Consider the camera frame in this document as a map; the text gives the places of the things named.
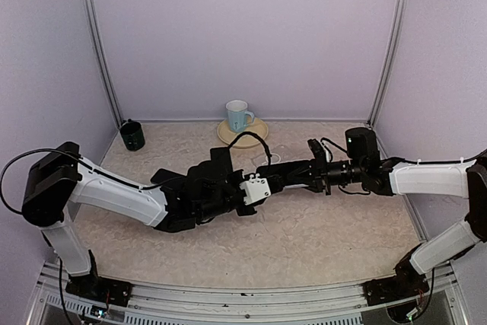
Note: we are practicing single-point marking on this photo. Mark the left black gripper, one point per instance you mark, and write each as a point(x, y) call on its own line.
point(252, 211)

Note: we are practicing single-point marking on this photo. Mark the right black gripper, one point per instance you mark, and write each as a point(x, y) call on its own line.
point(322, 180)

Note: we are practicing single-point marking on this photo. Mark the black smartphone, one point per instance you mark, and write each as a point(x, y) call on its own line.
point(291, 173)

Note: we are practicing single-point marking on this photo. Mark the lilac phone case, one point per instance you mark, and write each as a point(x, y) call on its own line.
point(295, 186)

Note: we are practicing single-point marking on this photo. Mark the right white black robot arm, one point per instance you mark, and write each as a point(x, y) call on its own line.
point(465, 178)

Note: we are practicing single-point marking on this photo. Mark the dark phone with teal edge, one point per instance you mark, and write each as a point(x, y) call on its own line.
point(163, 176)

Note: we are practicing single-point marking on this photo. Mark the cream round plate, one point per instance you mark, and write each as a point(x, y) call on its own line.
point(227, 136)

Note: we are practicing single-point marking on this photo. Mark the light blue ceramic mug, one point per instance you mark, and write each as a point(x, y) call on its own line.
point(239, 117)

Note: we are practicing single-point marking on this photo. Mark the dark green mug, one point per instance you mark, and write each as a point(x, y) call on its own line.
point(132, 135)

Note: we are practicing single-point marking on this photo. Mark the clear case with white ring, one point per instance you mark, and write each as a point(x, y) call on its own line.
point(278, 155)

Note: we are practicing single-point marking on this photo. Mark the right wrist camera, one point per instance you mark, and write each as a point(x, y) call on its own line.
point(318, 151)

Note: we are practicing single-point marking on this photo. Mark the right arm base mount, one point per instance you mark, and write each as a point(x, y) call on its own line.
point(406, 283)

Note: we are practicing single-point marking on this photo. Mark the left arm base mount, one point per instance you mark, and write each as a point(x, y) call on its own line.
point(100, 289)

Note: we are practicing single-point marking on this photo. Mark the aluminium front rail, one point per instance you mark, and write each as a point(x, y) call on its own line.
point(345, 303)

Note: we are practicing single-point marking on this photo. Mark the right aluminium corner post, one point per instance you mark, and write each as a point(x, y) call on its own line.
point(387, 68)

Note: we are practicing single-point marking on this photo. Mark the aluminium corner post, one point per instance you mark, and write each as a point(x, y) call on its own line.
point(387, 68)
point(101, 61)

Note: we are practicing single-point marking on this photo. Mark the left aluminium corner post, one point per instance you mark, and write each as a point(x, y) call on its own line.
point(101, 61)

